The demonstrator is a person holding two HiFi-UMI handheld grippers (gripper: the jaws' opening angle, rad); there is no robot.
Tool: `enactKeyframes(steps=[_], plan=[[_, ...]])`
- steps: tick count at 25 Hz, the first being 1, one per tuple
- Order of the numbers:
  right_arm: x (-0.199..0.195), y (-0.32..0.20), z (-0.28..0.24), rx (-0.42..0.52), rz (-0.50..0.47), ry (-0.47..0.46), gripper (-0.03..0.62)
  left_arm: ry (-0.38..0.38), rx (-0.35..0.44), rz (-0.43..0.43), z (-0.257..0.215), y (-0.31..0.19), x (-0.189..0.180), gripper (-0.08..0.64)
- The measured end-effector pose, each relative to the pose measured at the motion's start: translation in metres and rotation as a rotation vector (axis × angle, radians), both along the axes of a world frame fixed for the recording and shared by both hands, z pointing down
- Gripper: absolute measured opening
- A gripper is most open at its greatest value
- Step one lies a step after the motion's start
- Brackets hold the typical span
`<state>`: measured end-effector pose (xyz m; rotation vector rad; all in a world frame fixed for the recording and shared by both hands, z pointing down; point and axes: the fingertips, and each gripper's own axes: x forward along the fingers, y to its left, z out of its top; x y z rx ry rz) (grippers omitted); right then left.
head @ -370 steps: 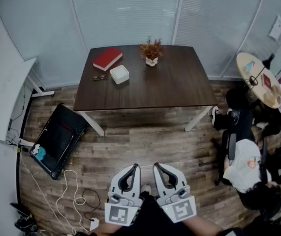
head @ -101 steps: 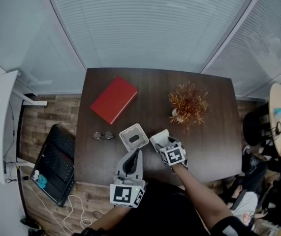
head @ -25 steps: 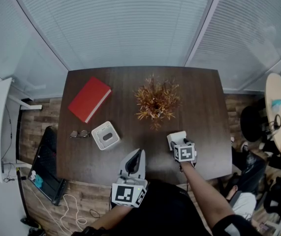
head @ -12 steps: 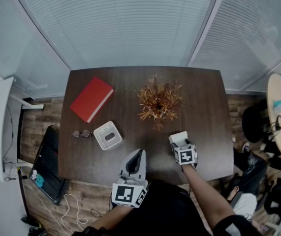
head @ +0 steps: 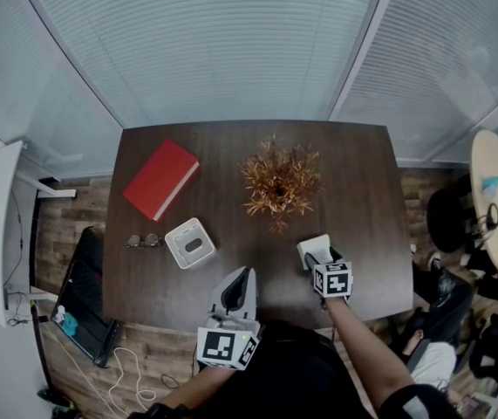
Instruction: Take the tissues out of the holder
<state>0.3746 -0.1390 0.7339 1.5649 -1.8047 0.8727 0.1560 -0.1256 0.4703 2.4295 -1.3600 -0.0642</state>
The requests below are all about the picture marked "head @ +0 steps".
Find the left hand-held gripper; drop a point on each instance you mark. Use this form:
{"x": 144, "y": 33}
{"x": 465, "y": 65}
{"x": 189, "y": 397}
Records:
{"x": 227, "y": 343}

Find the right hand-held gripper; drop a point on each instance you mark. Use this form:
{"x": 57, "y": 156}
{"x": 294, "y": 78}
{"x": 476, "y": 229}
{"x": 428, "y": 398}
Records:
{"x": 335, "y": 282}

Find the white square tissue holder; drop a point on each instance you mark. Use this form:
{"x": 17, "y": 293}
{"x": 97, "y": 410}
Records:
{"x": 179, "y": 253}

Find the person's left forearm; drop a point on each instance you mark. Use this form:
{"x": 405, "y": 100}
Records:
{"x": 200, "y": 386}

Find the person's right forearm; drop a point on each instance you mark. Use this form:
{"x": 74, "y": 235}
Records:
{"x": 362, "y": 343}

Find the dried orange plant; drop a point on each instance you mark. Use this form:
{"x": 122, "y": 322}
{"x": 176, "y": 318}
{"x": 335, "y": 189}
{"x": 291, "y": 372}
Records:
{"x": 280, "y": 181}

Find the dark-framed eyeglasses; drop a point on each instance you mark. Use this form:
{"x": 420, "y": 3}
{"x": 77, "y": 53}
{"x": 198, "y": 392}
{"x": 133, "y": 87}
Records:
{"x": 151, "y": 239}

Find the person's black clothing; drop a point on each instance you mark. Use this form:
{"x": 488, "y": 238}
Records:
{"x": 296, "y": 378}

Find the black round stool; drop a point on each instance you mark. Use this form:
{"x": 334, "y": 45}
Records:
{"x": 447, "y": 221}

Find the red hardcover book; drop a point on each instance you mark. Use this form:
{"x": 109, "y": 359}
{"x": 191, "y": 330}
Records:
{"x": 157, "y": 181}

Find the black open bag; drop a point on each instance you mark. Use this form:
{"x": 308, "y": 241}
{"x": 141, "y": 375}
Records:
{"x": 85, "y": 286}

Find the teal cloth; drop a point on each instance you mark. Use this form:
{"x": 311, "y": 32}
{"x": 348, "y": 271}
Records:
{"x": 70, "y": 322}

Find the black floor pole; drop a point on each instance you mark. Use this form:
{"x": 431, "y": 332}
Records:
{"x": 42, "y": 356}

